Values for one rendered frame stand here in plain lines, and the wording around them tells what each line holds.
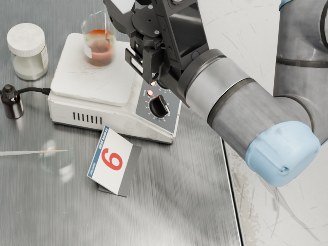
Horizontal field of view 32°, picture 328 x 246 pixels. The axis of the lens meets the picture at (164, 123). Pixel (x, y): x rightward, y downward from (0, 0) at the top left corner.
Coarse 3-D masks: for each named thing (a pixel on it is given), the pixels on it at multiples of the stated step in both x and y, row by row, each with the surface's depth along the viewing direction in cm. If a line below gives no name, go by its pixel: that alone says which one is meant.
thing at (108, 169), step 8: (112, 136) 87; (104, 144) 85; (112, 144) 86; (120, 144) 88; (128, 144) 89; (104, 152) 85; (112, 152) 86; (120, 152) 87; (104, 160) 85; (112, 160) 86; (120, 160) 87; (96, 168) 83; (104, 168) 84; (112, 168) 85; (120, 168) 86; (96, 176) 83; (104, 176) 84; (112, 176) 85; (112, 184) 84
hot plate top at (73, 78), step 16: (64, 48) 88; (80, 48) 88; (128, 48) 89; (64, 64) 86; (80, 64) 87; (112, 64) 87; (128, 64) 87; (64, 80) 85; (80, 80) 85; (96, 80) 85; (112, 80) 86; (128, 80) 86; (80, 96) 84; (96, 96) 84; (112, 96) 84; (128, 96) 84
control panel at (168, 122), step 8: (144, 88) 88; (152, 88) 89; (160, 88) 90; (144, 96) 88; (152, 96) 89; (168, 96) 91; (176, 96) 92; (144, 104) 87; (168, 104) 90; (176, 104) 91; (136, 112) 85; (144, 112) 86; (176, 112) 90; (152, 120) 87; (160, 120) 88; (168, 120) 89; (168, 128) 88
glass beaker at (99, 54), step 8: (88, 16) 83; (96, 16) 84; (104, 16) 84; (88, 24) 84; (96, 24) 85; (104, 24) 85; (88, 32) 85; (112, 32) 85; (88, 40) 81; (96, 40) 80; (104, 40) 81; (112, 40) 82; (88, 48) 83; (96, 48) 82; (104, 48) 82; (112, 48) 84; (88, 56) 85; (96, 56) 84; (104, 56) 84; (112, 56) 85; (88, 64) 86; (96, 64) 85; (104, 64) 86
